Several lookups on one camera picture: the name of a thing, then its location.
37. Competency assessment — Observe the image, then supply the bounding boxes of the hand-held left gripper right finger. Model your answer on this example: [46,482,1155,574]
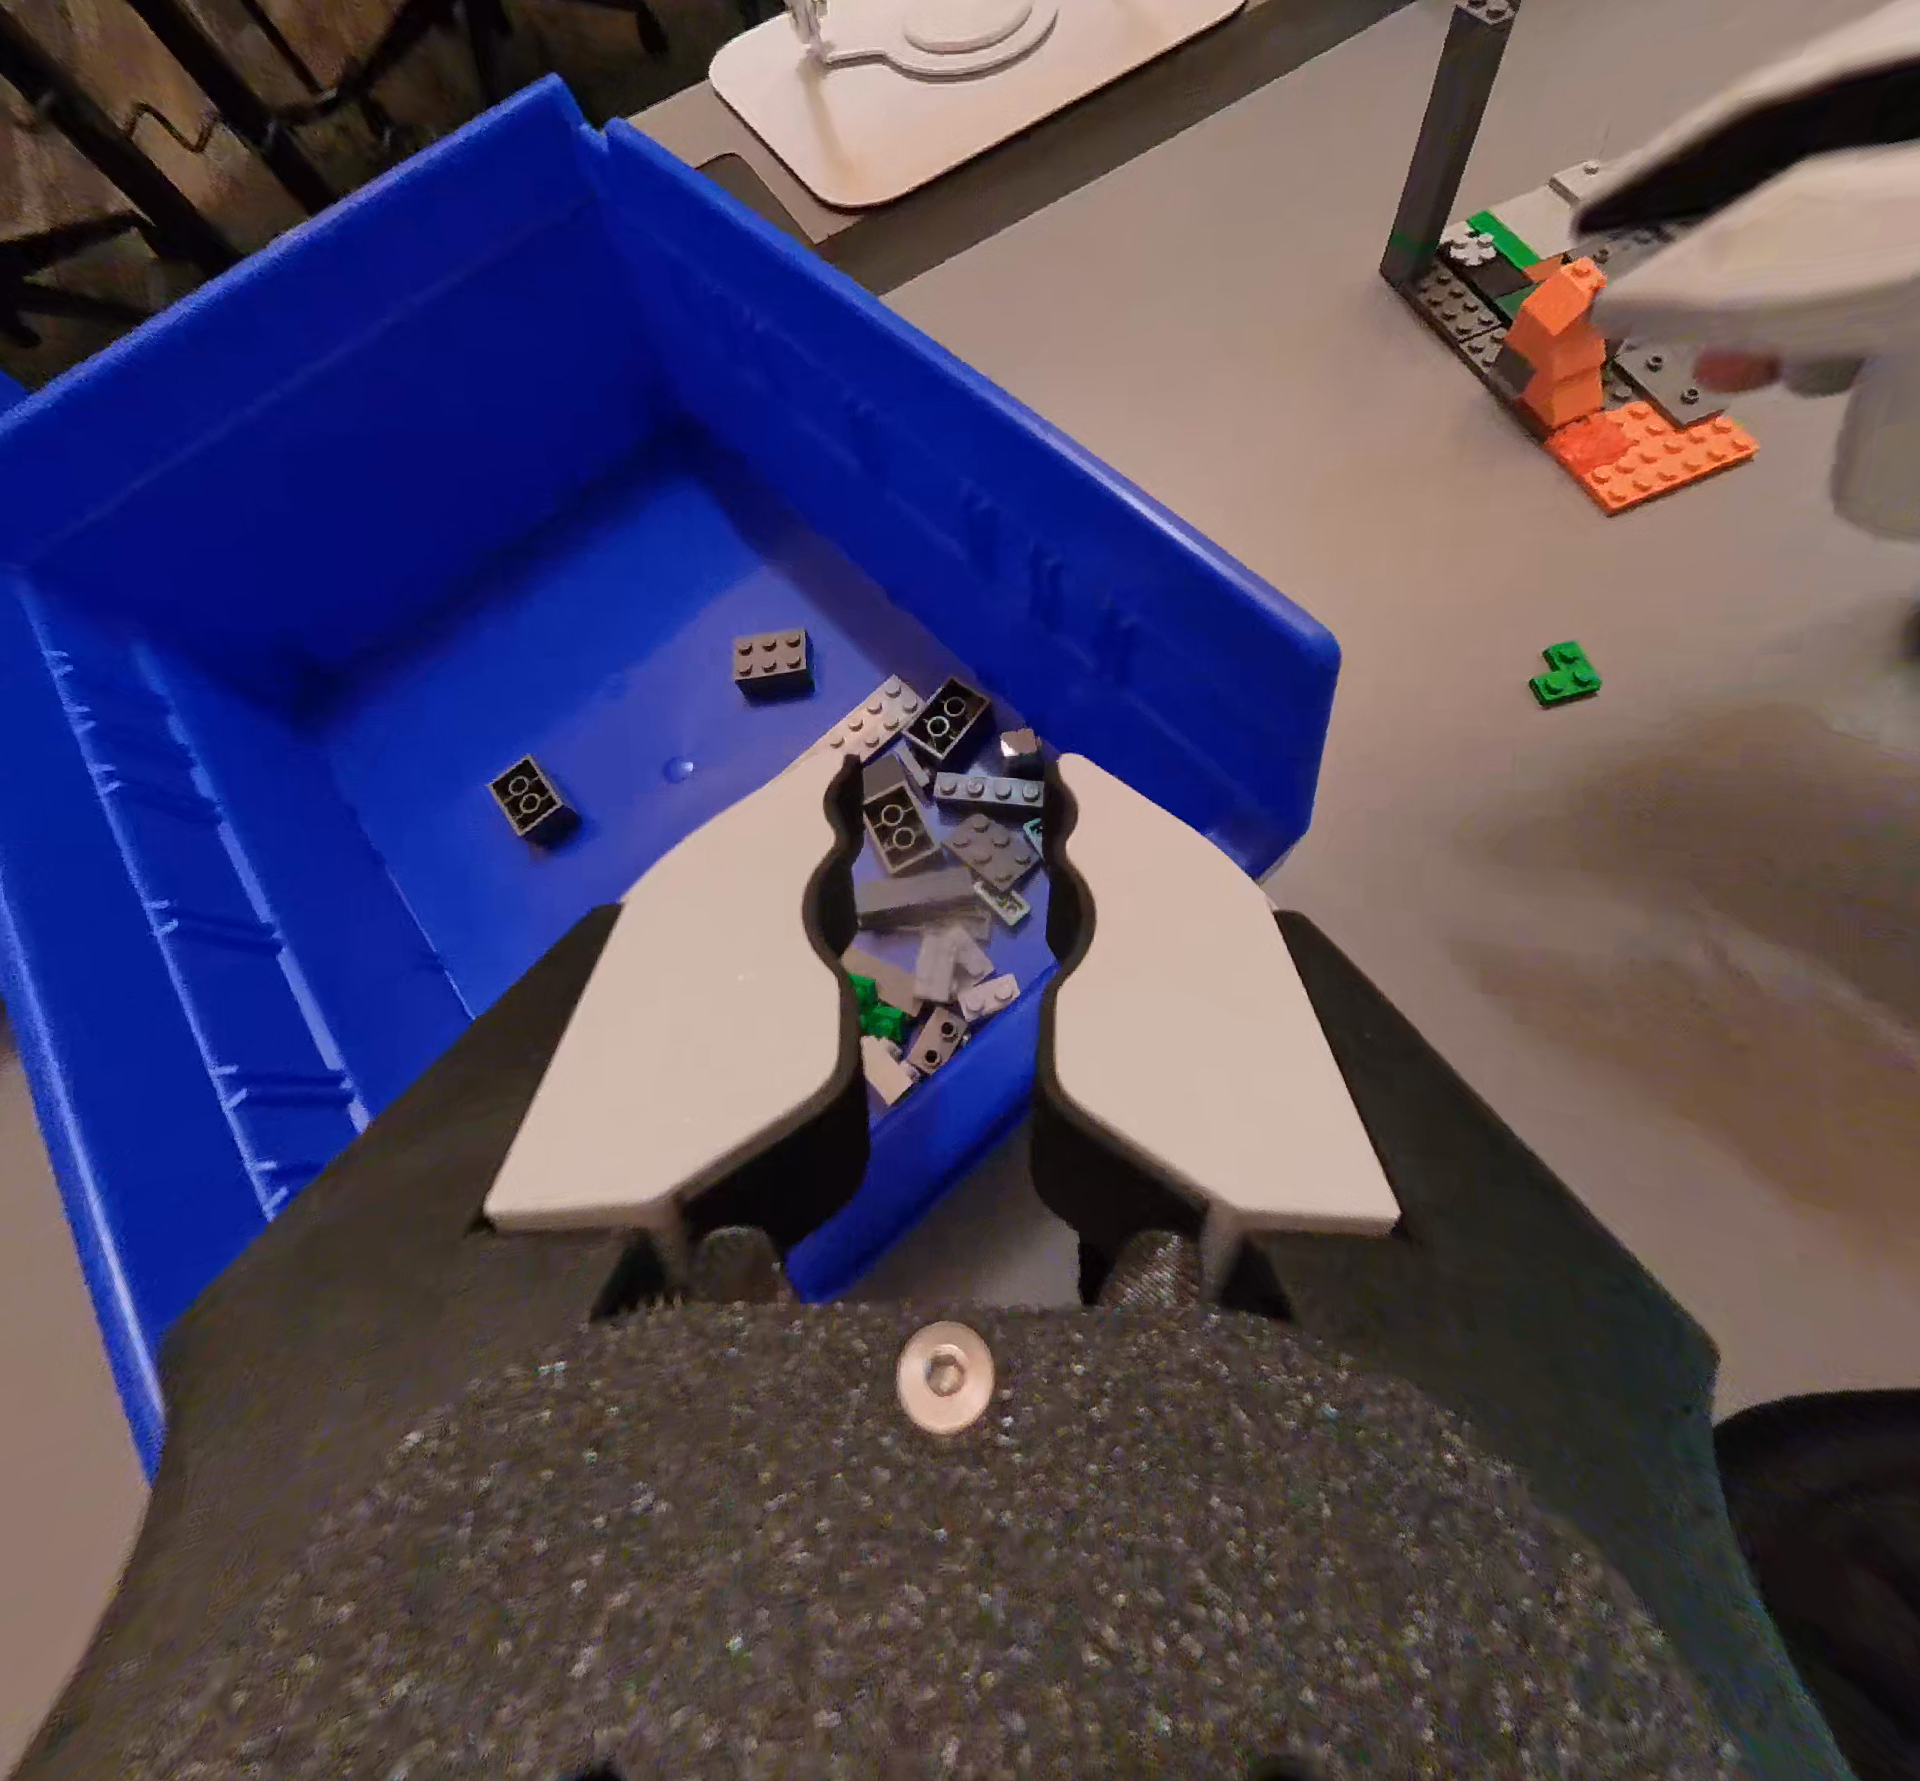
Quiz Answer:
[1033,755,1406,1246]

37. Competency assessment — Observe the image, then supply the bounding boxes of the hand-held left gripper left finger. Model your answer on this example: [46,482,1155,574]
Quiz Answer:
[482,755,876,1240]

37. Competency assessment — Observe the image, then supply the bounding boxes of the grey and orange lego build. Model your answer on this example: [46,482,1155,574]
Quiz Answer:
[1381,0,1761,518]

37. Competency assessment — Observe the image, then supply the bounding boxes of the white stand base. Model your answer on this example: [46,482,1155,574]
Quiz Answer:
[709,0,1251,211]

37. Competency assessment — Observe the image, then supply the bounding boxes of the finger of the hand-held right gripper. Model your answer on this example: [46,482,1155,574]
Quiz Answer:
[1595,168,1920,368]
[1568,2,1920,244]

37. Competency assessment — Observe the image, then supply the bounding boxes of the small dark grey lego brick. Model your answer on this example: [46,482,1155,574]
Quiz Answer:
[486,755,583,848]

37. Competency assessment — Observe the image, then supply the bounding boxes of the blue plastic storage bin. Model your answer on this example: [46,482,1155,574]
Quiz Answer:
[0,73,1341,1484]

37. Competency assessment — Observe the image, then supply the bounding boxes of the black office chair seat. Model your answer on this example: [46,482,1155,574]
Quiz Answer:
[1716,1391,1920,1781]

